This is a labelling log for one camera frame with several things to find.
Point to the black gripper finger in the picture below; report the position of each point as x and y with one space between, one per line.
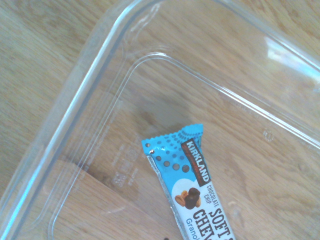
166 238

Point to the blue protein bar wrapper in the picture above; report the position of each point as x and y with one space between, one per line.
190 200

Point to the clear plastic container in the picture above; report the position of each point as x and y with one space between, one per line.
75 100

